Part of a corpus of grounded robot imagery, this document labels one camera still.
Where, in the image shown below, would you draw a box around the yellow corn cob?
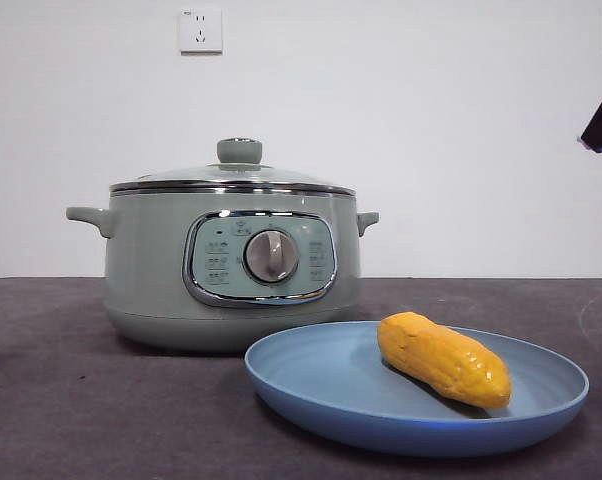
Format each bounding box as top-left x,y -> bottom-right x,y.
377,311 -> 512,411

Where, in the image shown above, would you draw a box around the glass lid with green knob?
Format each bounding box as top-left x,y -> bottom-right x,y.
109,137 -> 357,197

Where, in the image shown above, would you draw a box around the blue round plate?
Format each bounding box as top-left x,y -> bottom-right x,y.
244,320 -> 591,459

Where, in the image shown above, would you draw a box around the pale green electric steamer pot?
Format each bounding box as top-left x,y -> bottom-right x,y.
65,192 -> 381,353

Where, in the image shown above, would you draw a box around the white wall power socket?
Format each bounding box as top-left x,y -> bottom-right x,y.
179,8 -> 224,55

